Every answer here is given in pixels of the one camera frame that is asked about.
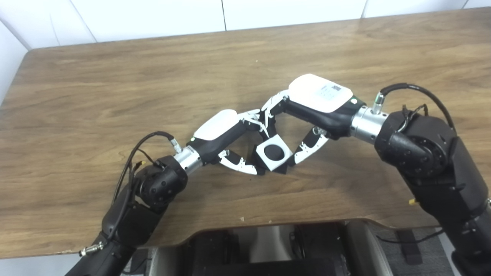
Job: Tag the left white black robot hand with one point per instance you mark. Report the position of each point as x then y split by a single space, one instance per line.
215 128

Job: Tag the black table foot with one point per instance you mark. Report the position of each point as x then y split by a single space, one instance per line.
408 249

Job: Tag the white square piece with hole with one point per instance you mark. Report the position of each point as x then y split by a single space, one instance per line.
273 165

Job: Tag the black peg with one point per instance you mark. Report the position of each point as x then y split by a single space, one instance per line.
274 152

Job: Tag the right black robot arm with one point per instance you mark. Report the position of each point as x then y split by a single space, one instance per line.
422 153

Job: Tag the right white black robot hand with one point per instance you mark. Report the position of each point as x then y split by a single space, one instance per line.
318 96

